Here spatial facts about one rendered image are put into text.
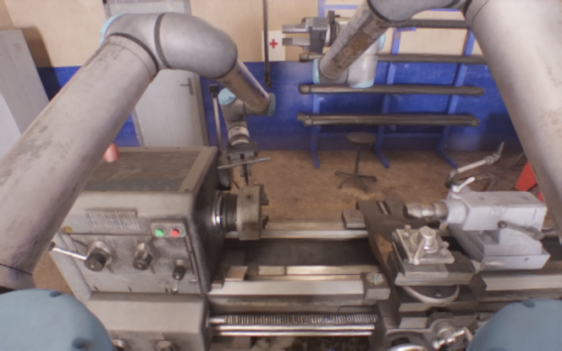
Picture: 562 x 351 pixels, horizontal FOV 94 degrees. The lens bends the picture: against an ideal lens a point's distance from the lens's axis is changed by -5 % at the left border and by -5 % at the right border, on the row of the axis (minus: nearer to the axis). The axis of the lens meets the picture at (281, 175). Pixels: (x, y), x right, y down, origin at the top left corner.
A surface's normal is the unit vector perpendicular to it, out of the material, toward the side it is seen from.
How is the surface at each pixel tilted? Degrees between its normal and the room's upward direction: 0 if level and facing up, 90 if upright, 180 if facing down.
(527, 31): 60
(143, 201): 45
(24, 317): 5
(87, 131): 70
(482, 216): 86
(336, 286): 36
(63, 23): 90
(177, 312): 32
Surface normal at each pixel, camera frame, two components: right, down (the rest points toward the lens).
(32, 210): 0.88, -0.13
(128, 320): 0.00, -0.47
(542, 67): -0.72, -0.18
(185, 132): 0.00, 0.50
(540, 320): -0.07, -0.85
